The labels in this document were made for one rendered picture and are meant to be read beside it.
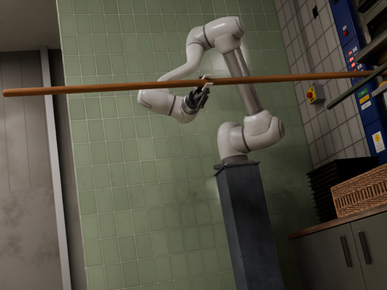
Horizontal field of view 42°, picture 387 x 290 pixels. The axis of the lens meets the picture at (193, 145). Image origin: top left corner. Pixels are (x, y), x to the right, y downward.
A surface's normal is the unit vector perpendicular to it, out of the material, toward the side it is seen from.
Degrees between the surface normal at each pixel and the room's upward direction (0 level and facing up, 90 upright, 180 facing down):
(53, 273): 90
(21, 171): 90
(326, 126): 90
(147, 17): 90
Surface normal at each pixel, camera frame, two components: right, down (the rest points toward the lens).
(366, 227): -0.95, 0.08
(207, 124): 0.26, -0.30
